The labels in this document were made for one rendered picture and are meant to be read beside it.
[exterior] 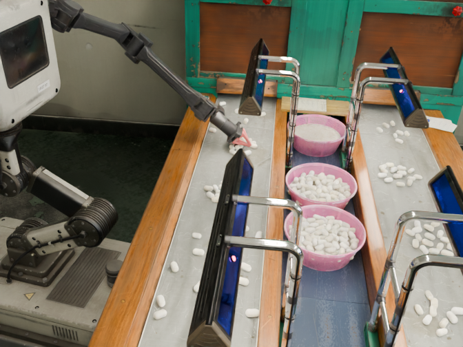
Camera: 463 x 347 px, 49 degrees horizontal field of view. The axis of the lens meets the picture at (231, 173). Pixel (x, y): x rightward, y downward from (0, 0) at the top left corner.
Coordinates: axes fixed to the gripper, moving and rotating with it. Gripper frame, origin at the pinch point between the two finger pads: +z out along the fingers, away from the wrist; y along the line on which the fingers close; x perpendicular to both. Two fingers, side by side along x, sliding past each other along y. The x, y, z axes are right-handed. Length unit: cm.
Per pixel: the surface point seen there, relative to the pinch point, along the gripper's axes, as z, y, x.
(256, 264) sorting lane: 7, -70, -4
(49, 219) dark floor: -40, 29, 130
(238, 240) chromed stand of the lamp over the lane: -19, -104, -31
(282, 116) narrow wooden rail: 10.2, 28.7, -8.7
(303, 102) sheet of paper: 16.8, 42.6, -15.7
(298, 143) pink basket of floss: 18.6, 10.5, -10.6
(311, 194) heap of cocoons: 20.8, -30.3, -14.8
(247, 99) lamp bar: -21.4, -28.9, -26.4
